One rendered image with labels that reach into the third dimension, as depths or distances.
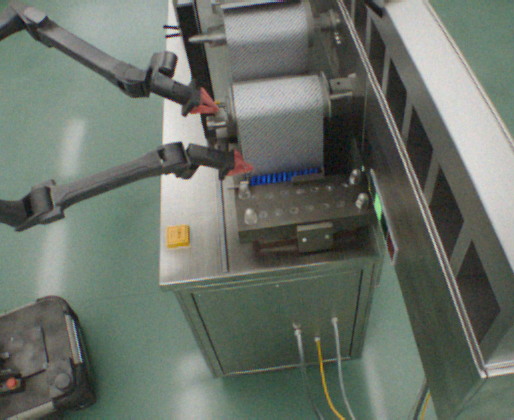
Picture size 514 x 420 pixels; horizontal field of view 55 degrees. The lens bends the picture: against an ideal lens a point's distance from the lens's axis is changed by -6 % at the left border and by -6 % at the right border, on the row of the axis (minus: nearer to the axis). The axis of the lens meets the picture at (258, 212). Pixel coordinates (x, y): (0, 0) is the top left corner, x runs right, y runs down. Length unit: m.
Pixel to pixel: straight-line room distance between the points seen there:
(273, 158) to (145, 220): 1.49
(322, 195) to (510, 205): 0.86
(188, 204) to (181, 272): 0.26
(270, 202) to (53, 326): 1.29
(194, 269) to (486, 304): 0.94
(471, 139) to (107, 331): 2.11
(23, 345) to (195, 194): 1.11
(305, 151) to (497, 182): 0.86
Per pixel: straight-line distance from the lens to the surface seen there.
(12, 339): 2.48
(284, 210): 1.49
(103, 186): 1.45
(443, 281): 0.93
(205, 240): 1.62
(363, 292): 1.74
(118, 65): 1.46
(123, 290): 2.69
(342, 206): 1.50
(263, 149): 1.51
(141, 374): 2.47
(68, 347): 2.36
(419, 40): 1.00
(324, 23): 1.62
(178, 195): 1.76
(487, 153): 0.80
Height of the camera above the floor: 2.20
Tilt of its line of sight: 52 degrees down
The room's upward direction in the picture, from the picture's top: 8 degrees counter-clockwise
